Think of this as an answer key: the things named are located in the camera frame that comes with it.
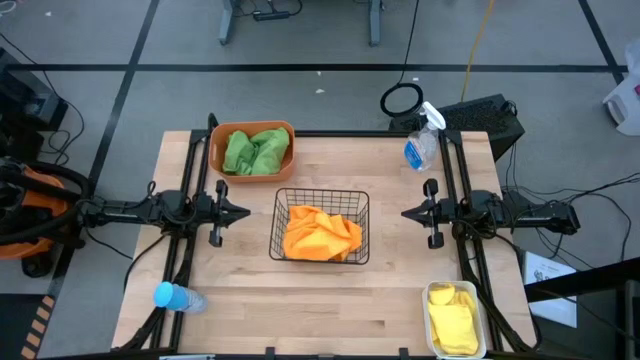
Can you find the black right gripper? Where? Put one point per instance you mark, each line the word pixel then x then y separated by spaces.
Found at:
pixel 434 237

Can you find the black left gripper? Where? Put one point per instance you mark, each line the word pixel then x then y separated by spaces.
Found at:
pixel 219 235

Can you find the green microfiber towel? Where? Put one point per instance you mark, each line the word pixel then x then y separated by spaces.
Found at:
pixel 237 152
pixel 275 150

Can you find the yellow microfiber towel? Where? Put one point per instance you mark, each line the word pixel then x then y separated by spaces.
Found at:
pixel 442 295
pixel 455 330

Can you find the orange microfiber towel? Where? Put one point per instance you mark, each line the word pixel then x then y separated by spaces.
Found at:
pixel 310 247
pixel 325 220

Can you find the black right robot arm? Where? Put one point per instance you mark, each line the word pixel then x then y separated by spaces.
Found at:
pixel 540 217

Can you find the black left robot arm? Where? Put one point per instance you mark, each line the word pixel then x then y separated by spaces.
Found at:
pixel 125 217

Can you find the orange plastic basket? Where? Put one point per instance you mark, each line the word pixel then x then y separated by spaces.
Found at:
pixel 252 178

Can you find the glass cleaner spray bottle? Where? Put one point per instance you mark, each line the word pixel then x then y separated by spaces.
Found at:
pixel 422 147

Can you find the blue-capped water bottle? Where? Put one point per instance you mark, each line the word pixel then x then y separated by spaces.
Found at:
pixel 170 296

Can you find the white plastic basket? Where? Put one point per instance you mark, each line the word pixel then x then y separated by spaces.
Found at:
pixel 482 320

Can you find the printed paper sheet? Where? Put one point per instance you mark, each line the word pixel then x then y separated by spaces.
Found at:
pixel 550 300

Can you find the black metal beam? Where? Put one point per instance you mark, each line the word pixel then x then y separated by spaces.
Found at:
pixel 575 282

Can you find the grey desk leg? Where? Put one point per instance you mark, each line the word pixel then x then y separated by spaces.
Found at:
pixel 227 25
pixel 375 25

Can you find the black power strip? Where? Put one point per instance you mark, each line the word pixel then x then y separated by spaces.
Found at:
pixel 270 15

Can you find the orange shop vacuum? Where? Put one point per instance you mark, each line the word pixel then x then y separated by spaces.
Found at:
pixel 25 248

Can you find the white plastic object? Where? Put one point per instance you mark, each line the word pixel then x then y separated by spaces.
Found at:
pixel 625 105

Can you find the black equipment case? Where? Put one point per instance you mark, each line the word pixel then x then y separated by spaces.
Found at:
pixel 25 100

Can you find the black hazard-striped mat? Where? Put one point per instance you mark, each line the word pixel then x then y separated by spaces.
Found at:
pixel 15 325

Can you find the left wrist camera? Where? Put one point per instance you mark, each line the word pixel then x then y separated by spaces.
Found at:
pixel 205 212

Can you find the black aluminium table frame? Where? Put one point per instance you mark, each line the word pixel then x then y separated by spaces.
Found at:
pixel 350 133

